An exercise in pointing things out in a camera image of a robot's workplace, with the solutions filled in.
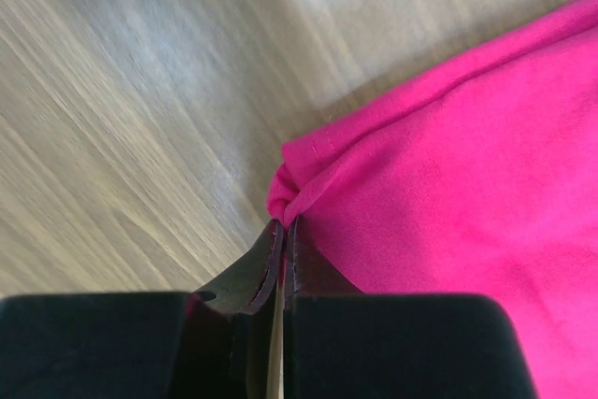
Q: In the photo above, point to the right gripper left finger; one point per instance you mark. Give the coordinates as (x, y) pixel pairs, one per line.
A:
(220, 341)

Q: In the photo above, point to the pink t shirt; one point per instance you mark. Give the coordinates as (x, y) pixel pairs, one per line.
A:
(479, 175)

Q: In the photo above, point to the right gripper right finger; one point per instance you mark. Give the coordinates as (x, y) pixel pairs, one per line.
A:
(340, 342)

